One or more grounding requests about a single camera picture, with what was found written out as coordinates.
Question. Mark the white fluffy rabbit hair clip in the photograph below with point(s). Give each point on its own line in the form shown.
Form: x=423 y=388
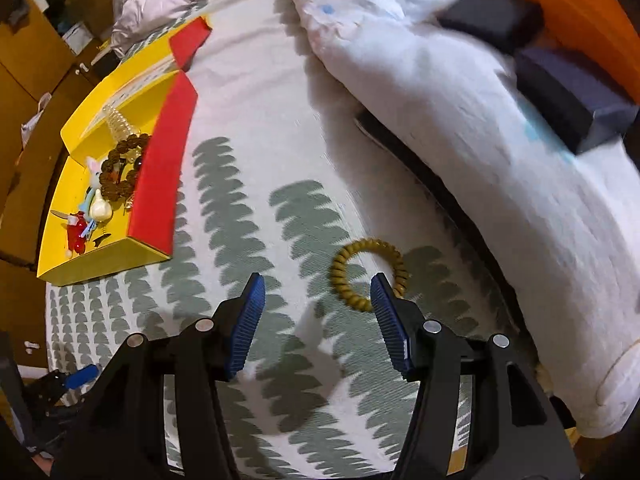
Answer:
x=94 y=172

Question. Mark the leaf pattern bedsheet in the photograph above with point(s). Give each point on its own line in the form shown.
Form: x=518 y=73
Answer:
x=280 y=135

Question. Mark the white blue box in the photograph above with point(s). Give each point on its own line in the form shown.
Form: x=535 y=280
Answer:
x=76 y=39

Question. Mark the white gourd ornament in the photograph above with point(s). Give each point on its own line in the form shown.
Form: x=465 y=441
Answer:
x=101 y=208

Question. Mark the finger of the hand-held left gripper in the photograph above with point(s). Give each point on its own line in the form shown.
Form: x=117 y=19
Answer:
x=82 y=376

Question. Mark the white floral quilt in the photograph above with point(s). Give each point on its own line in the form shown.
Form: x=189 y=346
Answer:
x=450 y=135

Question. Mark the wooden bedside cabinet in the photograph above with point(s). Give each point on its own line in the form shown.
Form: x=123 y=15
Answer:
x=25 y=195

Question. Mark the pink quilt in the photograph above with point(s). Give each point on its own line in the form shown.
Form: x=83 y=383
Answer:
x=175 y=5

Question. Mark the yellow cardboard box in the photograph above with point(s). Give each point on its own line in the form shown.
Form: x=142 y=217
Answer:
x=100 y=262

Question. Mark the white plastic bag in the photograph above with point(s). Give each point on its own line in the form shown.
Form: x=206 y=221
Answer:
x=35 y=120

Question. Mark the wooden wardrobe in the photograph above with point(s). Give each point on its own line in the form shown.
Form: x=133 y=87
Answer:
x=30 y=50

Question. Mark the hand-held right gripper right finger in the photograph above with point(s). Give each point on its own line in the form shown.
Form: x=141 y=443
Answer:
x=392 y=325

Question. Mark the dark blue box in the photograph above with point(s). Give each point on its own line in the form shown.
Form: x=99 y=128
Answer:
x=492 y=20
x=570 y=100

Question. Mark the red white hair clip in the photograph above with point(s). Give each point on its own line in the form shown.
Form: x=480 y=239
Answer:
x=75 y=222

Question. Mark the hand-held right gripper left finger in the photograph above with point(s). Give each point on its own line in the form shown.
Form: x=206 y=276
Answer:
x=245 y=330

